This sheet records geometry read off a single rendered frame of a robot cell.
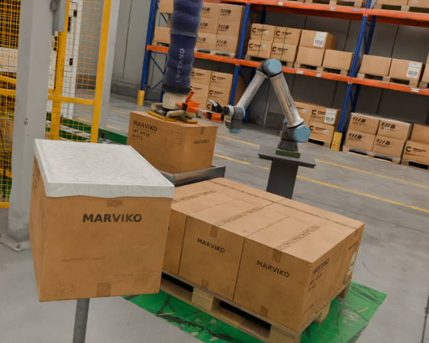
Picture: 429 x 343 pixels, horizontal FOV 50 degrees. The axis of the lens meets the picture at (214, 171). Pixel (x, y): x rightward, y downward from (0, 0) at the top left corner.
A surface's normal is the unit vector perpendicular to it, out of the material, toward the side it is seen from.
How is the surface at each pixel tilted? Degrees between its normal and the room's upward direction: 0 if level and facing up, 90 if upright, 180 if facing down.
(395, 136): 91
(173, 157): 90
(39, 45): 90
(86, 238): 90
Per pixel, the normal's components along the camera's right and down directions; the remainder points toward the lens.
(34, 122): 0.82, 0.26
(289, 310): -0.54, 0.11
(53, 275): 0.41, 0.28
